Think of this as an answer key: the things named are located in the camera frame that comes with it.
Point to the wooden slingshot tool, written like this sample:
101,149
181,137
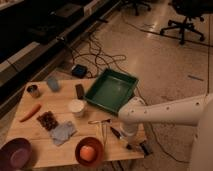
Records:
101,129

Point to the orange fruit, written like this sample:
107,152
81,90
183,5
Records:
87,153

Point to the blue grey cloth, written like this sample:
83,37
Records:
62,133

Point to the black office chair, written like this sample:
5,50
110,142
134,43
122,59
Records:
190,9

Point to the orange carrot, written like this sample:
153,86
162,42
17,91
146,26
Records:
32,112

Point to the black power adapter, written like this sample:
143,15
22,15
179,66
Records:
79,71

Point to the green plastic tray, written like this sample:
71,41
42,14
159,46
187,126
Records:
111,90

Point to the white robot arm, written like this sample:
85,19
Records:
194,111

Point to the metal can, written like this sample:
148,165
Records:
33,90

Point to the white cup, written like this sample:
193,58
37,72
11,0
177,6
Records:
77,107

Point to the red bowl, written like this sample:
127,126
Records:
97,145

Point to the dark brown block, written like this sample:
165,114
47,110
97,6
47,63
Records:
79,91

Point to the purple bowl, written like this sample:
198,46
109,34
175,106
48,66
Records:
15,154

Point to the black handled brush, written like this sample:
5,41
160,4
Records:
128,145

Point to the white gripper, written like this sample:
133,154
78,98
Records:
129,131

